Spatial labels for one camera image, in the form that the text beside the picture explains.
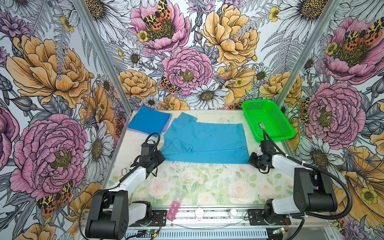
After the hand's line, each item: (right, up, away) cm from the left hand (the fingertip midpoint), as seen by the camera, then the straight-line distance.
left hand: (162, 160), depth 91 cm
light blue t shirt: (+13, +10, +14) cm, 22 cm away
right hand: (+52, -4, +1) cm, 52 cm away
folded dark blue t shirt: (-14, +24, +22) cm, 36 cm away
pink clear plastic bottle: (+9, -20, -14) cm, 26 cm away
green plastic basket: (+72, +28, +28) cm, 82 cm away
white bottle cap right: (+37, -21, -19) cm, 47 cm away
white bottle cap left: (+22, -20, -20) cm, 36 cm away
